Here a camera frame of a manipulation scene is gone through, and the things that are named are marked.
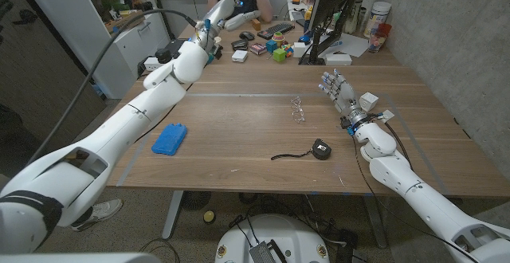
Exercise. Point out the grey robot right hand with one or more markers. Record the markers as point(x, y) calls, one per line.
point(346, 97)

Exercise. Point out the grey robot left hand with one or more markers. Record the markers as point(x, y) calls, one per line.
point(221, 14)

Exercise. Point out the clear frame glasses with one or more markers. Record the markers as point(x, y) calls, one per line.
point(297, 115)

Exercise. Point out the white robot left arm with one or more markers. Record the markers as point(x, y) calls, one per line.
point(119, 127)

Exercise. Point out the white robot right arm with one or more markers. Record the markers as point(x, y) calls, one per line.
point(422, 199)

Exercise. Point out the black measuring tape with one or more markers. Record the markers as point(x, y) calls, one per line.
point(321, 149)

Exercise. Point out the black computer mouse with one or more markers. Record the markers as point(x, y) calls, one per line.
point(247, 36)

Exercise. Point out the black wallet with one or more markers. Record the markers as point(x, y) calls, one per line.
point(239, 45)

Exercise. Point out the small wooden block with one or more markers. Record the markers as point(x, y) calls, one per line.
point(256, 25)

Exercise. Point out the white rectangular box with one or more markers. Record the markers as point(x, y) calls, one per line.
point(338, 59)

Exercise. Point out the seated person dark shirt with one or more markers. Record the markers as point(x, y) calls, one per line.
point(261, 0)

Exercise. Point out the small white flat box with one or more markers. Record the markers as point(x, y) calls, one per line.
point(239, 56)

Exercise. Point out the purple printed small box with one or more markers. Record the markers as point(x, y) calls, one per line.
point(258, 49)

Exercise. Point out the white paper sheet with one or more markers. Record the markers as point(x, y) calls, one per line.
point(352, 45)

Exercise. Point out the black laptop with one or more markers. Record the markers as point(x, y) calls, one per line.
point(175, 44)

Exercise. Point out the black monitor stand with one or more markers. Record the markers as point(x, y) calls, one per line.
point(318, 48)

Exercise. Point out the black keyboard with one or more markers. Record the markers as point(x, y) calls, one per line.
point(275, 30)

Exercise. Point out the blue cube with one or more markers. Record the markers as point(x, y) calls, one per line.
point(271, 46)

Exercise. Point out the red topped glass cup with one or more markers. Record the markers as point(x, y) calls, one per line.
point(376, 40)

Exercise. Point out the white square box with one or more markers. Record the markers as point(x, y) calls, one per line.
point(299, 50)

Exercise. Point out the green cube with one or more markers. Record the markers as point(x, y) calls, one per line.
point(279, 55)

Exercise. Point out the blue round object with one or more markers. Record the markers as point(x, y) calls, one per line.
point(304, 39)

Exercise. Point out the black power adapter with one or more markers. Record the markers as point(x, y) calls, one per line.
point(162, 55)

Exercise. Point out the colourful puzzle cube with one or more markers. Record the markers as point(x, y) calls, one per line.
point(288, 50)

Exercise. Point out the steel thermos bottle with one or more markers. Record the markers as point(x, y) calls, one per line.
point(353, 18)

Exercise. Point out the white power strip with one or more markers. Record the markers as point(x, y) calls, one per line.
point(150, 64)

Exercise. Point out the yellow bottle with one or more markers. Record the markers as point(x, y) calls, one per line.
point(308, 16)

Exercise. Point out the white round canister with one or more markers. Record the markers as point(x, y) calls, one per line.
point(376, 16)

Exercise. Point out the cardboard box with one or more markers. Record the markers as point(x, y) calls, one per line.
point(125, 22)

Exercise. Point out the white shelf cabinet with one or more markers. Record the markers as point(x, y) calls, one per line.
point(115, 63)

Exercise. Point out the metal table leg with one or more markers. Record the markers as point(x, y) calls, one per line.
point(172, 215)
point(376, 223)

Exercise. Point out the blue ribbed plastic pack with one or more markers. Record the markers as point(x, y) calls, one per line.
point(169, 139)

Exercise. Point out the white robot torso base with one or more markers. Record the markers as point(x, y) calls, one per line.
point(295, 239)

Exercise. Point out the yellow ball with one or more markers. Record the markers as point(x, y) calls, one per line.
point(209, 217)

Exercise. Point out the black round ribbed disc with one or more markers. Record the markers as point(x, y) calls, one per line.
point(196, 200)

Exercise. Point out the white cube wrist camera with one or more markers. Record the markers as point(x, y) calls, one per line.
point(368, 101)

